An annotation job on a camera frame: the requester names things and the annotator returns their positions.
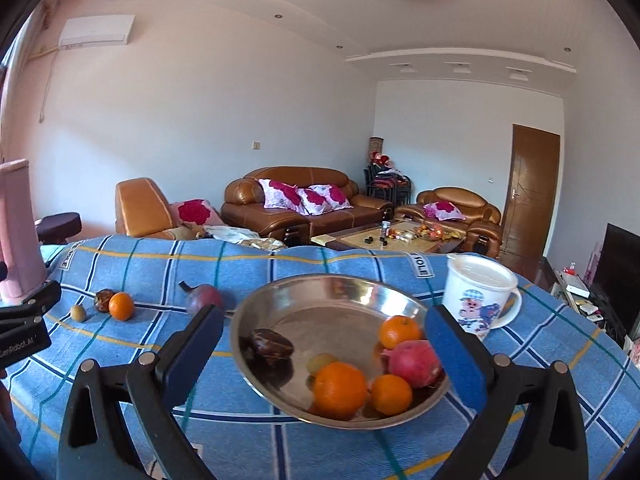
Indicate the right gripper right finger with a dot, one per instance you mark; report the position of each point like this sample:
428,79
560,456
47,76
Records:
551,443

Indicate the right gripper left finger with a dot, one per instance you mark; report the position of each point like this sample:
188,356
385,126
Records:
95,441

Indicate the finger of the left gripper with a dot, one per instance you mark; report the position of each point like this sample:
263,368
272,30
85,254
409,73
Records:
37,304

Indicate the wrinkled brown passion fruit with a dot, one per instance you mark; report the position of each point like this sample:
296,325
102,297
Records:
102,300

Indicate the small orange back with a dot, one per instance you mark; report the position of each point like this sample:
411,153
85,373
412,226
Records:
121,306

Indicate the small orange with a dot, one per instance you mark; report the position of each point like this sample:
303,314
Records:
121,306
398,329

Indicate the pink pomegranate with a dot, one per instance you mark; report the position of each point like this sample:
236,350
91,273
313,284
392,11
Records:
414,361

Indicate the purple passion fruit with stem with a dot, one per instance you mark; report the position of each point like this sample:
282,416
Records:
204,295

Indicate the large rough tangerine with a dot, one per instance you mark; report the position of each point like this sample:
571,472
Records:
339,391

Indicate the pink electric kettle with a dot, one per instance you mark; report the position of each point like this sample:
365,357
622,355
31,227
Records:
20,249

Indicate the dark maroon stool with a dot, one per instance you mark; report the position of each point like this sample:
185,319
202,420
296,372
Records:
57,228

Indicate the white cartoon pig mug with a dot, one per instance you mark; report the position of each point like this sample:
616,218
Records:
481,294

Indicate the brown leather armchair near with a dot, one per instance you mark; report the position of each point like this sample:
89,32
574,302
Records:
142,211

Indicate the brown leather armchair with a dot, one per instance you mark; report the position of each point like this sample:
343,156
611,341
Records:
142,211
481,229

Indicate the tv stand with clutter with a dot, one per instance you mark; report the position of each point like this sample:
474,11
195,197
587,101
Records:
591,302

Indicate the black television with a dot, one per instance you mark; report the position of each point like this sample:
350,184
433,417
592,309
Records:
617,274

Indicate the red floral cushion near armchair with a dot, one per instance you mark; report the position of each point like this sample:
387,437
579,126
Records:
195,213

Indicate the brown leather armchair far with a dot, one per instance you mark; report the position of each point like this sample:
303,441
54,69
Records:
481,229

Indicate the stainless steel bowl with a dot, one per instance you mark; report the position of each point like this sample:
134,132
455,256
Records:
318,313

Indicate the wooden coffee table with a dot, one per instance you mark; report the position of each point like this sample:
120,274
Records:
394,236

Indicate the brown wooden door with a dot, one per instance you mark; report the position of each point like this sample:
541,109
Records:
534,176

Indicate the brown leather three-seat sofa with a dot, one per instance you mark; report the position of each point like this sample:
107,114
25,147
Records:
244,205

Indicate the floral cushion on far armchair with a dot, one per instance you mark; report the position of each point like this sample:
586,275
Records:
442,210

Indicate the floral cushion left on sofa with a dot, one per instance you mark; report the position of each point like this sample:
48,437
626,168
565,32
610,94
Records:
279,195

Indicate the floral cushion on sofa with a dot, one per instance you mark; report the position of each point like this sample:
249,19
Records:
279,195
321,199

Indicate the white air conditioner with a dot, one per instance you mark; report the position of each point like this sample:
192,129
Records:
98,30

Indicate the stacked dark chairs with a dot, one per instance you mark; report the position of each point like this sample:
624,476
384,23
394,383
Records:
386,182

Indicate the floral cushion right on sofa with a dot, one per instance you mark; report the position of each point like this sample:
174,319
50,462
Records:
321,199

